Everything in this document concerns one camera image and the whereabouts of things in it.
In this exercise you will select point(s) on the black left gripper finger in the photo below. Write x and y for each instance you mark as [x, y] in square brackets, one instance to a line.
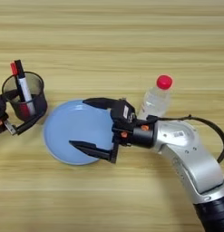
[10, 96]
[28, 123]

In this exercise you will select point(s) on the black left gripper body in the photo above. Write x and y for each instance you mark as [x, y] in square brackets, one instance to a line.
[0, 123]

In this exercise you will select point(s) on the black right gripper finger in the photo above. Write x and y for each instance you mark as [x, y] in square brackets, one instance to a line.
[101, 103]
[92, 148]

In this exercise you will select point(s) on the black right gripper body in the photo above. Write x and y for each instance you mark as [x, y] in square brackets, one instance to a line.
[140, 136]

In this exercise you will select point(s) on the black mesh pen cup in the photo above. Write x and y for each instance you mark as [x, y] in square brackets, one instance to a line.
[39, 102]

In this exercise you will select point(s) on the white marker with black cap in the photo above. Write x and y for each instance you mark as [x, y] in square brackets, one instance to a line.
[19, 69]

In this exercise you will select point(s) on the clear bottle with red cap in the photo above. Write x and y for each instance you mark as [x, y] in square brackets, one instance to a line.
[155, 102]

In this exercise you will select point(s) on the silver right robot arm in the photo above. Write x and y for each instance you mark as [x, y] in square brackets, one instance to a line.
[192, 160]

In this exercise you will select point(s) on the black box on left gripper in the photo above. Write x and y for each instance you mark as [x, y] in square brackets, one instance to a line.
[0, 105]

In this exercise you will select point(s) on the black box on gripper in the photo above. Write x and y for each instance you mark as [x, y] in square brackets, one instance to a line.
[0, 105]
[124, 111]

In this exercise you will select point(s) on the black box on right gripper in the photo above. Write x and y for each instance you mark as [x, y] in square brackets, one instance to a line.
[124, 111]

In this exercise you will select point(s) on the light blue round plate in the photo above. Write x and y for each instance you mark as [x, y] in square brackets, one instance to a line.
[74, 127]

